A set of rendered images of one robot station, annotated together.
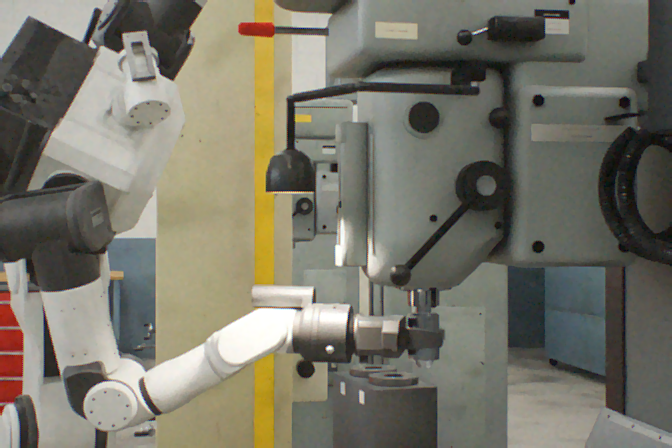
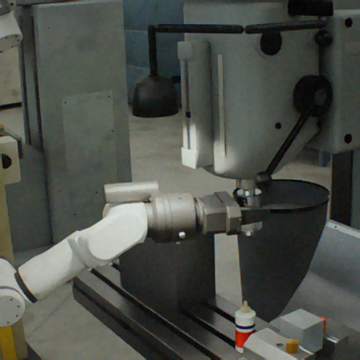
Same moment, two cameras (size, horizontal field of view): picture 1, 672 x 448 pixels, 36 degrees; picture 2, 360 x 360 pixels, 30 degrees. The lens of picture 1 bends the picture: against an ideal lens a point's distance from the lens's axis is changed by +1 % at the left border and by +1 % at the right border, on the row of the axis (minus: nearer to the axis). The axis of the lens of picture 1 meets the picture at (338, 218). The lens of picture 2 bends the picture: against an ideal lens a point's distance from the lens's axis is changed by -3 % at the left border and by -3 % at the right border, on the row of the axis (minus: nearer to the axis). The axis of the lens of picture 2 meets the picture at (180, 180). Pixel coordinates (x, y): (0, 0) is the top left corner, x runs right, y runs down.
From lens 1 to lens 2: 0.65 m
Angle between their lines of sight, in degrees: 26
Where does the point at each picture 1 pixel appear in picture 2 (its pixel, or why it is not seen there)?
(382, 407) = (179, 247)
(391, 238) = (245, 145)
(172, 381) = (48, 277)
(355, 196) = (203, 107)
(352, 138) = (199, 57)
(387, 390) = not seen: hidden behind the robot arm
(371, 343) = (217, 226)
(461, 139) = (295, 56)
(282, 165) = (154, 92)
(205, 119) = not seen: outside the picture
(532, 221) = (345, 119)
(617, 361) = (344, 190)
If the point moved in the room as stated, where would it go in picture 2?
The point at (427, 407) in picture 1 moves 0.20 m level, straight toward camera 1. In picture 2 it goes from (208, 239) to (239, 272)
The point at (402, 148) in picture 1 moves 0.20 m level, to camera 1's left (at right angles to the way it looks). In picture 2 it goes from (254, 69) to (133, 79)
